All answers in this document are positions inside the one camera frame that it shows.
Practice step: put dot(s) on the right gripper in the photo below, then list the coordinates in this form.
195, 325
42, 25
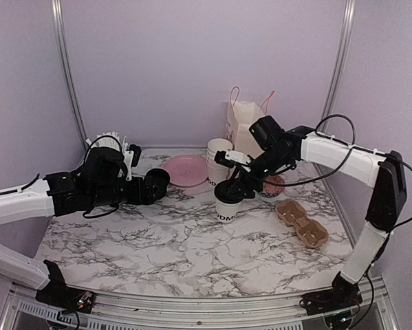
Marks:
245, 179

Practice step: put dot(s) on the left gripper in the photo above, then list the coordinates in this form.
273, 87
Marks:
137, 198

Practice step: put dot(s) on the white paper cup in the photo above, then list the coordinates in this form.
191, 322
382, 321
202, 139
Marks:
226, 212

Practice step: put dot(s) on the black cup lid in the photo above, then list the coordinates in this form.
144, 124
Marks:
225, 193

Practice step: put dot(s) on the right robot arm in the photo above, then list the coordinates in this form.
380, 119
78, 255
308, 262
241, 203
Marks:
384, 173

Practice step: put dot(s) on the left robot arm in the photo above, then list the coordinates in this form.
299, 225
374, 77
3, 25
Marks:
104, 179

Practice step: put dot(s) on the paper takeout bag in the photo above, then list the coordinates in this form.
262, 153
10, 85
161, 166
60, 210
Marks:
240, 116

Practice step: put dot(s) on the stack of white paper cups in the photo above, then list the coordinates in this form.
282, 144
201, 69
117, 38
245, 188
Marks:
217, 172

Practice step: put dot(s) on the stack of black lids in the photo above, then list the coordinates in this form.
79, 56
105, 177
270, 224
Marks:
157, 181

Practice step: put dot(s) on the red patterned small bowl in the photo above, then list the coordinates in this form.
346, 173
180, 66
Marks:
272, 186

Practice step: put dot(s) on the pink plate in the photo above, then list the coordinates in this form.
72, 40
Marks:
186, 170

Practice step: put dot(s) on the black cup with straws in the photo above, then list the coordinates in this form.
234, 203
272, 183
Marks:
110, 140

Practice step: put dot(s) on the brown cardboard cup carrier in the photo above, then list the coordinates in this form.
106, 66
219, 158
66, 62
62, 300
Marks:
309, 231

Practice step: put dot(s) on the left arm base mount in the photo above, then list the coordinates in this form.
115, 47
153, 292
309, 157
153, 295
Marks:
57, 293

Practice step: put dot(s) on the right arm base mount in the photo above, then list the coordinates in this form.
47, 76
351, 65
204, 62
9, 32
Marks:
341, 295

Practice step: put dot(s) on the aluminium front rail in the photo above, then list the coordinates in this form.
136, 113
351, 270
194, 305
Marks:
130, 311

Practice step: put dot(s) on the right aluminium frame post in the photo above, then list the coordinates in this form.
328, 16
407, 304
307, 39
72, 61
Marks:
341, 57

